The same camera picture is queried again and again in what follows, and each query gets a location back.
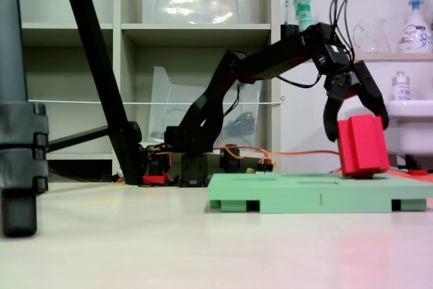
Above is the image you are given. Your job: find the thin orange wire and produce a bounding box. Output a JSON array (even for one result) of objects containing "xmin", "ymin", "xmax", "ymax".
[{"xmin": 216, "ymin": 145, "xmax": 341, "ymax": 170}]

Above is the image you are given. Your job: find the black tripod leg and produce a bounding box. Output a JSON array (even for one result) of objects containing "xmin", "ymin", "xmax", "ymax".
[{"xmin": 47, "ymin": 0, "xmax": 145, "ymax": 185}]

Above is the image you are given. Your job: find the beige shelf unit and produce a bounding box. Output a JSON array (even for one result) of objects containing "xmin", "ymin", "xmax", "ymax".
[{"xmin": 16, "ymin": 0, "xmax": 281, "ymax": 181}]

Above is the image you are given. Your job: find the white sink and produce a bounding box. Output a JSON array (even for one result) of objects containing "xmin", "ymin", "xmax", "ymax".
[{"xmin": 343, "ymin": 99, "xmax": 433, "ymax": 165}]

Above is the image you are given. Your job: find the red cross columnar block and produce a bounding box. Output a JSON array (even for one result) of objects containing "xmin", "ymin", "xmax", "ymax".
[{"xmin": 337, "ymin": 114, "xmax": 390, "ymax": 180}]

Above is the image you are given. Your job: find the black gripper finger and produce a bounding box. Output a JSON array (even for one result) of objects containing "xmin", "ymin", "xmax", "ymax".
[
  {"xmin": 322, "ymin": 91, "xmax": 355, "ymax": 143},
  {"xmin": 352, "ymin": 60, "xmax": 390, "ymax": 131}
]

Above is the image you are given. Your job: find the circuit board with wires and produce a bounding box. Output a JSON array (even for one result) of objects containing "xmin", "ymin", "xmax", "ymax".
[{"xmin": 246, "ymin": 156, "xmax": 277, "ymax": 174}]

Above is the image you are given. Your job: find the black arm wire loop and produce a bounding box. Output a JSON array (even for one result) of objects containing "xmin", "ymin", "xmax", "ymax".
[{"xmin": 329, "ymin": 0, "xmax": 357, "ymax": 65}]

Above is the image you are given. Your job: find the coiled black cable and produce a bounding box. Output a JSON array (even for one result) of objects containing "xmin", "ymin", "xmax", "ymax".
[{"xmin": 223, "ymin": 111, "xmax": 258, "ymax": 141}]

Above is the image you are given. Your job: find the small clear sanitizer bottle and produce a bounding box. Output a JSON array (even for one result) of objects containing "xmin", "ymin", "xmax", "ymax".
[{"xmin": 391, "ymin": 71, "xmax": 411, "ymax": 102}]

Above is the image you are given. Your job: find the thin white cord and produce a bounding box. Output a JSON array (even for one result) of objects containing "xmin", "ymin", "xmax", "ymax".
[{"xmin": 28, "ymin": 95, "xmax": 287, "ymax": 106}]

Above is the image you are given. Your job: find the green spray bottle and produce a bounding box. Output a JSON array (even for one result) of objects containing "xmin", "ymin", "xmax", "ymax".
[{"xmin": 292, "ymin": 0, "xmax": 319, "ymax": 32}]

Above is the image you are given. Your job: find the large orange flat block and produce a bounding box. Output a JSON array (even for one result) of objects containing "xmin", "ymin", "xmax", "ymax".
[{"xmin": 387, "ymin": 166, "xmax": 433, "ymax": 184}]

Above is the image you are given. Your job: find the white pump soap bottle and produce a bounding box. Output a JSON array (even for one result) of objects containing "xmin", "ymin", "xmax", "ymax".
[{"xmin": 397, "ymin": 0, "xmax": 433, "ymax": 54}]

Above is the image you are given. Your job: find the black cup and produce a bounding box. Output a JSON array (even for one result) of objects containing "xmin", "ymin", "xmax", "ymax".
[{"xmin": 280, "ymin": 24, "xmax": 301, "ymax": 40}]

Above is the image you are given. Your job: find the green shape sorting board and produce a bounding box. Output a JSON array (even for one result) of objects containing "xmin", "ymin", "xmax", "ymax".
[{"xmin": 206, "ymin": 172, "xmax": 433, "ymax": 215}]

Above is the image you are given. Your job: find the dark grey tripod leg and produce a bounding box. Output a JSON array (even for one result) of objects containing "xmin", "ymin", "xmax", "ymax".
[{"xmin": 0, "ymin": 0, "xmax": 50, "ymax": 238}]

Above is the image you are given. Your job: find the clear glass pitcher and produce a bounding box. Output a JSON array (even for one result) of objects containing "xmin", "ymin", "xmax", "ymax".
[{"xmin": 352, "ymin": 18, "xmax": 392, "ymax": 54}]

